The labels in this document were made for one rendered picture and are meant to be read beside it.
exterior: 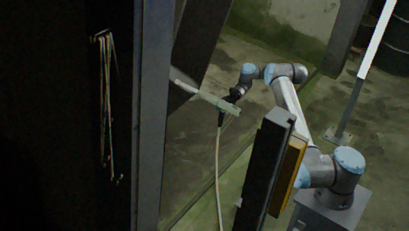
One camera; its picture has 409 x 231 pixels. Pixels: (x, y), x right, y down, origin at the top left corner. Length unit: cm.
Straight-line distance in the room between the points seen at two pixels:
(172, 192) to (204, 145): 51
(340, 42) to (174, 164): 198
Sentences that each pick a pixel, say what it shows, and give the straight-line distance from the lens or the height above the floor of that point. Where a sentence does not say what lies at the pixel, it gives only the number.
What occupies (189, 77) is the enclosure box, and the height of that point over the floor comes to 53.
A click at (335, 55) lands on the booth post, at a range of 424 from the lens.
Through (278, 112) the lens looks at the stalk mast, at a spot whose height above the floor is 164.
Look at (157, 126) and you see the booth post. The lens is 153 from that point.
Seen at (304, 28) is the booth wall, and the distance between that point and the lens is 425.
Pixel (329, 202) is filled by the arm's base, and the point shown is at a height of 67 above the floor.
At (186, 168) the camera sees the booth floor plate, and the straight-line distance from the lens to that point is 302.
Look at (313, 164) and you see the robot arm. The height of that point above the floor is 89.
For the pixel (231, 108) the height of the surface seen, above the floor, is 56.
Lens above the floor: 222
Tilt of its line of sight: 38 degrees down
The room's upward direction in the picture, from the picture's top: 10 degrees clockwise
